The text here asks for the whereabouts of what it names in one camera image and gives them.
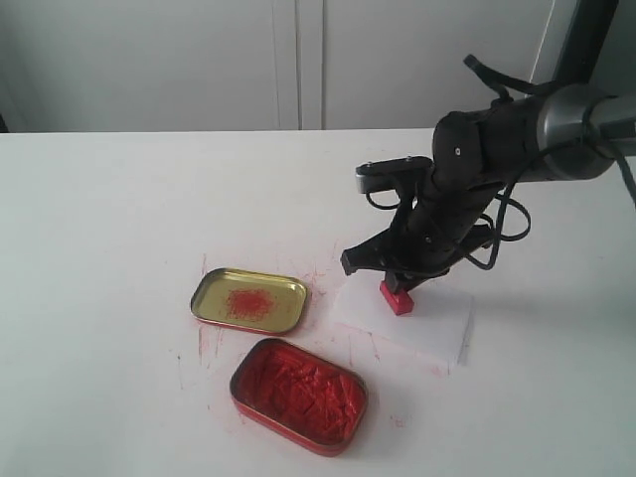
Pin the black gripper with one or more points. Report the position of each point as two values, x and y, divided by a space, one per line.
436 234

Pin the red ink tin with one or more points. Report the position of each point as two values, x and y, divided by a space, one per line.
311 401

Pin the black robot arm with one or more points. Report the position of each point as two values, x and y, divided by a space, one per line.
575 133

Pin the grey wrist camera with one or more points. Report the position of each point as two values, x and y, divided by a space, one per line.
400 174

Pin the dark vertical post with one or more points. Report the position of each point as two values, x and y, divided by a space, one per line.
579 55

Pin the white paper sheet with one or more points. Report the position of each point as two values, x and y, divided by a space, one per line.
438 326

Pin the gold tin lid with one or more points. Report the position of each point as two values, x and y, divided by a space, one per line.
250 301

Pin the white cabinet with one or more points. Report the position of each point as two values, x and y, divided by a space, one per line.
263 65

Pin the red stamp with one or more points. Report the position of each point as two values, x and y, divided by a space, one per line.
400 302

